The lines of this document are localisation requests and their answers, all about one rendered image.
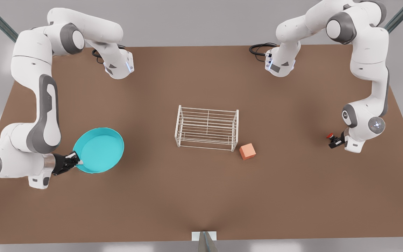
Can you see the turquoise plate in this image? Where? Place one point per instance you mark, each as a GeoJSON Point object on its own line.
{"type": "Point", "coordinates": [98, 150]}

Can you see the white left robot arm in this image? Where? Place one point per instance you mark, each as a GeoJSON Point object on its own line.
{"type": "Point", "coordinates": [366, 52]}

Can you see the red button switch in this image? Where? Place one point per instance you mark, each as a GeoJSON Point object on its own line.
{"type": "Point", "coordinates": [330, 136]}

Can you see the orange cube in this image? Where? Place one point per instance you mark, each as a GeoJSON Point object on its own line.
{"type": "Point", "coordinates": [247, 151]}

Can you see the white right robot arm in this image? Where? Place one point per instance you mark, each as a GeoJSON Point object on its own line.
{"type": "Point", "coordinates": [44, 105]}

